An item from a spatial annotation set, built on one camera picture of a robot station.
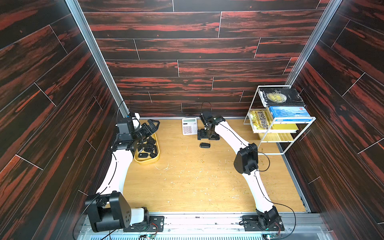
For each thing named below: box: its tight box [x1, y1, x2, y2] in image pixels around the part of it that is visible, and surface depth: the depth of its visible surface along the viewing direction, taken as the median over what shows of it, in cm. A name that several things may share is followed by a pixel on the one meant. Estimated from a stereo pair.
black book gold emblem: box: [258, 88, 306, 107], surface depth 85 cm
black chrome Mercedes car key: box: [146, 136, 157, 145], surface depth 106 cm
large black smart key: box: [199, 142, 211, 149], surface depth 106 cm
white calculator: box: [182, 118, 198, 136], surface depth 114 cm
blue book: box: [269, 106, 312, 122], surface depth 78 cm
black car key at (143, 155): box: [138, 153, 149, 158], surface depth 101 cm
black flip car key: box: [144, 143, 154, 153], surface depth 103 cm
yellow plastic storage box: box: [134, 132, 160, 164], surface depth 94 cm
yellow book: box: [271, 123, 299, 131], surface depth 93 cm
